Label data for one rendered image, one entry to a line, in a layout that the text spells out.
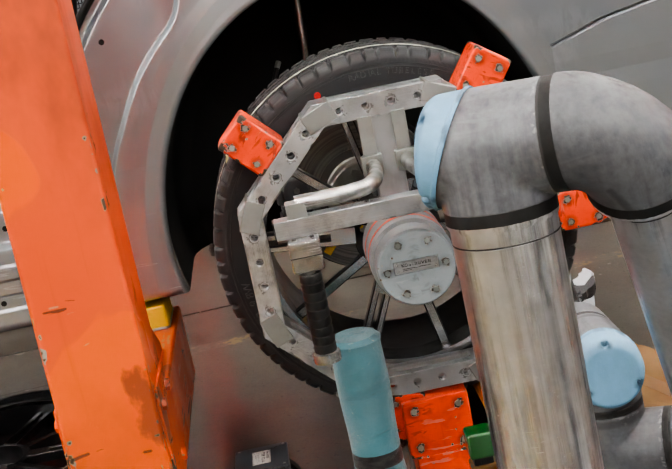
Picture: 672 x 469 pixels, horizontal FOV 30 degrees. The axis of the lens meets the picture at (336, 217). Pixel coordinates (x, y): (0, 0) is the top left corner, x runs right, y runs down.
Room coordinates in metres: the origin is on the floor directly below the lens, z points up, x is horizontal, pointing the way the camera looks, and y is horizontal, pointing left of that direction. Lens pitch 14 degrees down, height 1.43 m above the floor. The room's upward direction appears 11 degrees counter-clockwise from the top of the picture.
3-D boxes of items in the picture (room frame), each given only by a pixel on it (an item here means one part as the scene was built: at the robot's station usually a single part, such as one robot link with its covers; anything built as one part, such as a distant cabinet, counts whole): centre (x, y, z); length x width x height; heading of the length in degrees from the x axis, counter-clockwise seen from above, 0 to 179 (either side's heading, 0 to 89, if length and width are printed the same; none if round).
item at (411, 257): (2.04, -0.11, 0.85); 0.21 x 0.14 x 0.14; 2
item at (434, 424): (2.15, -0.10, 0.48); 0.16 x 0.12 x 0.17; 2
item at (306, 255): (1.90, 0.06, 0.93); 0.09 x 0.05 x 0.05; 2
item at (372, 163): (1.98, -0.01, 1.03); 0.19 x 0.18 x 0.11; 2
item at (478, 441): (1.70, -0.14, 0.64); 0.04 x 0.04 x 0.04; 2
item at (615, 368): (1.51, -0.30, 0.81); 0.12 x 0.09 x 0.10; 2
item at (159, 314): (2.49, 0.44, 0.71); 0.14 x 0.14 x 0.05; 2
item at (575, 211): (2.12, -0.42, 0.85); 0.09 x 0.08 x 0.07; 92
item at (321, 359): (1.87, 0.06, 0.83); 0.04 x 0.04 x 0.16
